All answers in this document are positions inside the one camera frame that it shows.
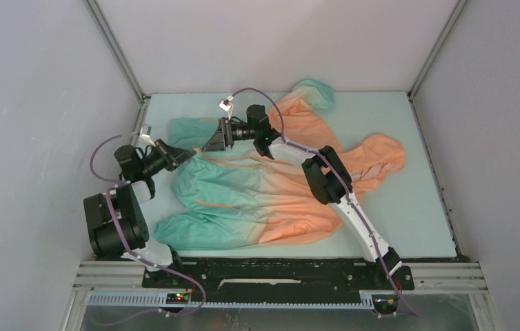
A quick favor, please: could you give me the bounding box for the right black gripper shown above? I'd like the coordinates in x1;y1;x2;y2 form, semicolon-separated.
202;118;258;153

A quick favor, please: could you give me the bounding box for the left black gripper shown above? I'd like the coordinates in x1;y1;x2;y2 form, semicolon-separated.
140;139;196;177

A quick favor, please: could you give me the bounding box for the teal and orange gradient jacket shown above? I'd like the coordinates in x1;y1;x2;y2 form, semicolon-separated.
152;79;406;250

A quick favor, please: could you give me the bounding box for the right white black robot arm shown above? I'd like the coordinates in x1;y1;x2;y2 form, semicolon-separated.
203;99;403;288

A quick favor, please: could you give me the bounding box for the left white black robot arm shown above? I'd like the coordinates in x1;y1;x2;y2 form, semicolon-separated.
83;139;196;287

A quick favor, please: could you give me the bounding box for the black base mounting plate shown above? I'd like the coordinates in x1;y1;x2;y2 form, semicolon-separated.
141;257;415;305

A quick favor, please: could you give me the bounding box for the light foam table mat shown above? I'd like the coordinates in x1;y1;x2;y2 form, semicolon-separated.
132;92;456;259

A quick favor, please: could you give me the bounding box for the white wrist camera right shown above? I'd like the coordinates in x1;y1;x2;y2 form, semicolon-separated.
219;98;233;112

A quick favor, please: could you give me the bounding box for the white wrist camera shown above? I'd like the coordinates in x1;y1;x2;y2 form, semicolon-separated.
139;124;152;143
219;98;233;112

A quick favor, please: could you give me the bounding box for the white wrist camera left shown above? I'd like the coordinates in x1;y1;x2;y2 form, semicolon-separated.
139;124;152;143

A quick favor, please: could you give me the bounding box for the aluminium frame rail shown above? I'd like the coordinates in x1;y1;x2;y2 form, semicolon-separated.
61;258;501;330

